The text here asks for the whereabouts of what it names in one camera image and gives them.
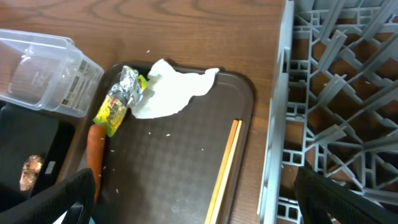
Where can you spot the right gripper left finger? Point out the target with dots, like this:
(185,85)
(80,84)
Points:
(73,198)

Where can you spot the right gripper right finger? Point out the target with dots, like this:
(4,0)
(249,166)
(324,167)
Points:
(320,199)

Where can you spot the grey dishwasher rack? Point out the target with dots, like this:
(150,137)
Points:
(334,103)

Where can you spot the brown food scrap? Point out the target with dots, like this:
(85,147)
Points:
(30,172)

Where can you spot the orange carrot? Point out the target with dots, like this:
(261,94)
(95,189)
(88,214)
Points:
(94,154)

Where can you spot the black plastic bin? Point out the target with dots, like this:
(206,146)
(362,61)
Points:
(26,133)

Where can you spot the brown plastic serving tray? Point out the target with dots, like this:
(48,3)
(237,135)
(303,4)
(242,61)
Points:
(164,170)

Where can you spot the wooden chopstick left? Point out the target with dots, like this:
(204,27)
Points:
(221,174)

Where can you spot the wooden chopstick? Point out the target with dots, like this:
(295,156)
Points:
(221,174)
(227,174)

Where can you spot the wooden chopstick right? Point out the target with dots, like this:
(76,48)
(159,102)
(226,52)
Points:
(227,174)

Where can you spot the foil snack wrapper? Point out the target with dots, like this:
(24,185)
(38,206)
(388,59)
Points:
(124,94)

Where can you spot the clear plastic bin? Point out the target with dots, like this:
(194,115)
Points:
(47,72)

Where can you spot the crumpled white napkin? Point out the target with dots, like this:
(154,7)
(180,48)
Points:
(169,91)

